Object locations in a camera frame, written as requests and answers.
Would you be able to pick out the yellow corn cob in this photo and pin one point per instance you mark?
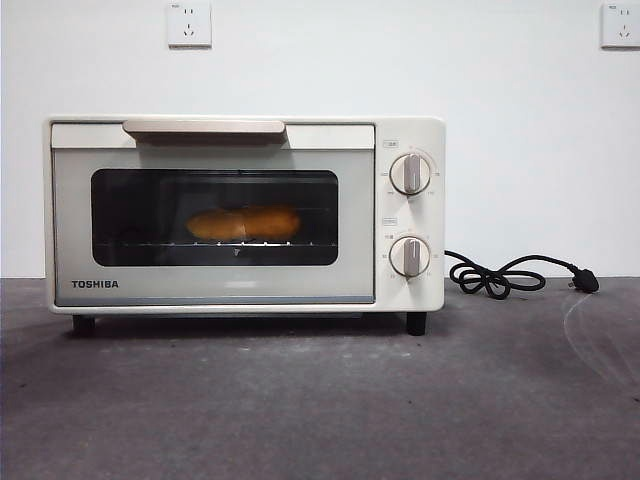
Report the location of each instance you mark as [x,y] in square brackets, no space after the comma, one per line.
[265,222]

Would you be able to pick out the oven door with glass window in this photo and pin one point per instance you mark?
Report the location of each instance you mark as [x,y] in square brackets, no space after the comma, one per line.
[70,225]

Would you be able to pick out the white wall socket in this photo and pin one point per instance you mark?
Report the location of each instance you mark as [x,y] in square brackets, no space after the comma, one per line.
[189,26]
[623,28]

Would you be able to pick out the cream Toshiba toaster oven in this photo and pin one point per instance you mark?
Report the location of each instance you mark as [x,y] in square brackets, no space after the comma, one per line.
[407,135]

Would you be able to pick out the cream oven knob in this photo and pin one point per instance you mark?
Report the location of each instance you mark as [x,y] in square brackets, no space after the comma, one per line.
[410,174]
[410,257]

